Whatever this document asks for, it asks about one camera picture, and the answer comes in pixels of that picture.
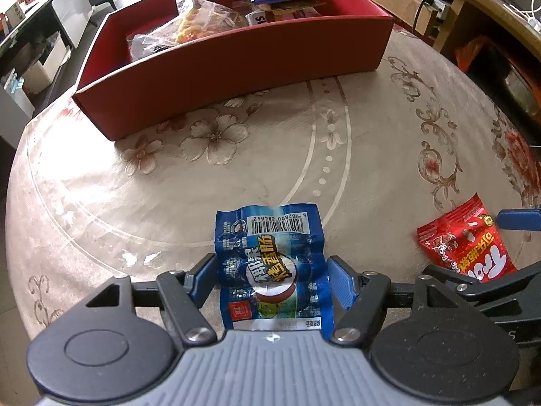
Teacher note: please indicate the wooden television cabinet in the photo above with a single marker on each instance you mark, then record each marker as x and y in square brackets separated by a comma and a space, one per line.
[477, 4]

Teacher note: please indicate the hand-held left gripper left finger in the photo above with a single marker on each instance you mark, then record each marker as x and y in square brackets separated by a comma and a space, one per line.
[205, 277]

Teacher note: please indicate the white cardboard box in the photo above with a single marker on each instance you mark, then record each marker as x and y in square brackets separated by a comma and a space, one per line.
[44, 67]

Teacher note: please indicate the blue sausage packet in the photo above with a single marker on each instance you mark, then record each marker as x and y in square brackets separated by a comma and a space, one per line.
[270, 253]

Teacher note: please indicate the red cardboard box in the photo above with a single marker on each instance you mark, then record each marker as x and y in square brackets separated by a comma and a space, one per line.
[236, 72]

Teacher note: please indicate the red candy packet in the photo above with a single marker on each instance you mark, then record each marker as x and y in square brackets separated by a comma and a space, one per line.
[469, 245]

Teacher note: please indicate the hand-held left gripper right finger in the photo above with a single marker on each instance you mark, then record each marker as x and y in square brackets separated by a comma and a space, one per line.
[342, 281]

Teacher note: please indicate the clear bag of yellow snacks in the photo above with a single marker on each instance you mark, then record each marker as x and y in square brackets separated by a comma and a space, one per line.
[203, 21]

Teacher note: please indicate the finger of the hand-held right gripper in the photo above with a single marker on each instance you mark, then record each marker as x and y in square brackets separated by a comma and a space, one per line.
[507, 281]
[520, 219]

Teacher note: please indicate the floral tablecloth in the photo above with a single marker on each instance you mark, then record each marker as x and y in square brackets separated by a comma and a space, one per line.
[126, 203]

